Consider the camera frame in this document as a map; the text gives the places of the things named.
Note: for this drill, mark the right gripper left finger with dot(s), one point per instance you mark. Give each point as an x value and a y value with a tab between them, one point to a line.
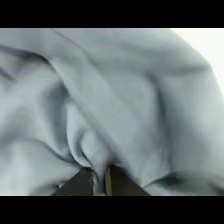
78	185

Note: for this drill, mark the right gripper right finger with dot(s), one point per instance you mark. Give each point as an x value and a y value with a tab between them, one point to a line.
123	185

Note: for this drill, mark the blue shirt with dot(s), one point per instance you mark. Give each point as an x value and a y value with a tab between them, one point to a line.
126	100

